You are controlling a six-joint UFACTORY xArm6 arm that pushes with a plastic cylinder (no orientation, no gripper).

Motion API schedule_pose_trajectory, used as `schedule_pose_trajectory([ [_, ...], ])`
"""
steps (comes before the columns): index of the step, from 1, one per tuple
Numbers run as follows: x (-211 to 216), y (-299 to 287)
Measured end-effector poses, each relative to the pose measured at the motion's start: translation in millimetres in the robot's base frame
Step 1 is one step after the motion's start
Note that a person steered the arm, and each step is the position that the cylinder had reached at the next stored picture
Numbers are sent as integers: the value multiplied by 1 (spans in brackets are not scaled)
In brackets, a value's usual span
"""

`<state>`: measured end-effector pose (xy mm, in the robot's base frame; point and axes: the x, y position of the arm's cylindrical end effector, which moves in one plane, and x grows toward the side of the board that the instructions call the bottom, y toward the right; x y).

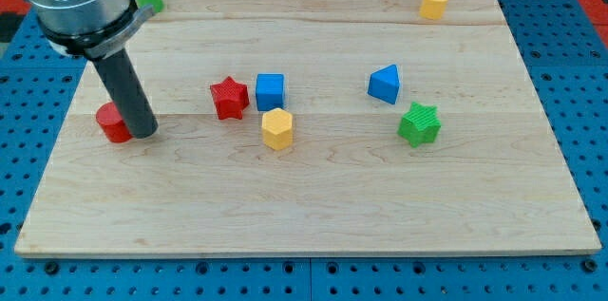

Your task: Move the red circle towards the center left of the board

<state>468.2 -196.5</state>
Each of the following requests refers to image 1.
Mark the red cylinder block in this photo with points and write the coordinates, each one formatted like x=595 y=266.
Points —
x=112 y=123

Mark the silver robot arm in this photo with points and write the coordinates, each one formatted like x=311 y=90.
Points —
x=95 y=29

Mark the wooden board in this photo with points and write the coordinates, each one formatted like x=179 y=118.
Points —
x=494 y=183

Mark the yellow hexagon block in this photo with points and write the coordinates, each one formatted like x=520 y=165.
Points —
x=277 y=129

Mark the blue cube block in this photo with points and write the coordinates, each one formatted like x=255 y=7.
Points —
x=269 y=91

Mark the red star block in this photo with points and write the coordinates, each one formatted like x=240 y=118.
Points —
x=230 y=98

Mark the blue triangle block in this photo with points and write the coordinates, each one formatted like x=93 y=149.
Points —
x=384 y=84

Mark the green star block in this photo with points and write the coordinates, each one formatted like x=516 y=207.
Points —
x=420 y=124

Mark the yellow heart block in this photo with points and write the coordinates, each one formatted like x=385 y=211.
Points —
x=433 y=9

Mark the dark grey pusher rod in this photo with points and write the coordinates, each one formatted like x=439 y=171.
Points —
x=125 y=90

